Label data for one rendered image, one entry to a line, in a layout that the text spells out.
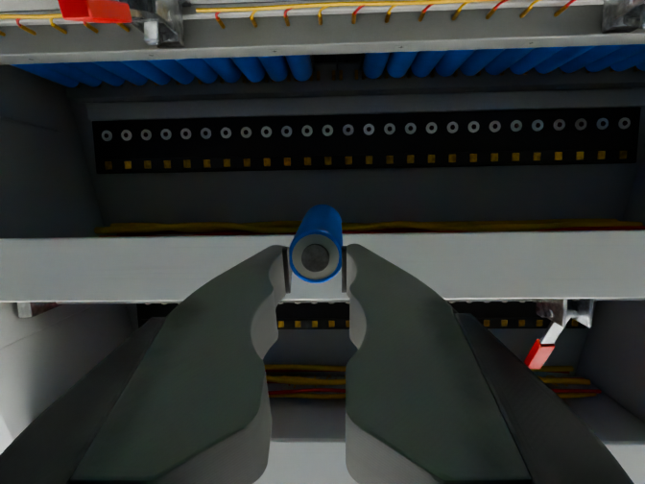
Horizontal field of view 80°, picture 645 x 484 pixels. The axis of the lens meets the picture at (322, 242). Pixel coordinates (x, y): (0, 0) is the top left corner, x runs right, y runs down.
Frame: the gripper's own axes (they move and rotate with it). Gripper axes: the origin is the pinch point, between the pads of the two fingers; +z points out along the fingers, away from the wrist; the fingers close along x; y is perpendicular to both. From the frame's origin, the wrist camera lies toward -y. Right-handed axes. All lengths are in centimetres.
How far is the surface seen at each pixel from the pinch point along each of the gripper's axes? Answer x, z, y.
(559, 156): 22.7, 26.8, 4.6
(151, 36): -9.2, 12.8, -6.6
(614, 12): 16.4, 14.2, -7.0
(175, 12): -8.2, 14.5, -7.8
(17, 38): -19.6, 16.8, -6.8
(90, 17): -8.8, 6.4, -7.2
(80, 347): -27.2, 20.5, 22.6
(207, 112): -11.7, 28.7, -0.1
